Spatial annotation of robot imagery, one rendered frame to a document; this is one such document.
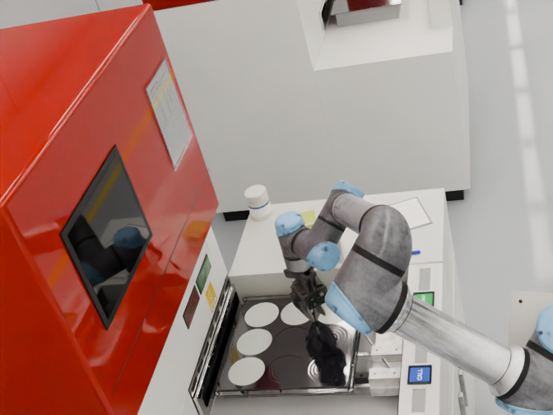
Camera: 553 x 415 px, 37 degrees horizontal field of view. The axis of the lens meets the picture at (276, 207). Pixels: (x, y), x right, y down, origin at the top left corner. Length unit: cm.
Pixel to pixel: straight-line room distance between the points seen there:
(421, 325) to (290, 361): 64
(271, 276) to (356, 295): 83
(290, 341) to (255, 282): 25
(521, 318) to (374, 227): 51
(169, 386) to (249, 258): 60
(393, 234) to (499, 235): 233
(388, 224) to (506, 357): 36
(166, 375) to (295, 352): 39
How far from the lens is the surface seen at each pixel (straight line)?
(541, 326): 176
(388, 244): 161
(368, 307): 161
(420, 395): 199
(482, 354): 172
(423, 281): 227
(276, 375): 219
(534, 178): 428
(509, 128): 469
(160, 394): 199
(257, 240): 255
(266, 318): 236
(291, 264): 212
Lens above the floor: 243
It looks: 33 degrees down
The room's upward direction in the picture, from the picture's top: 16 degrees counter-clockwise
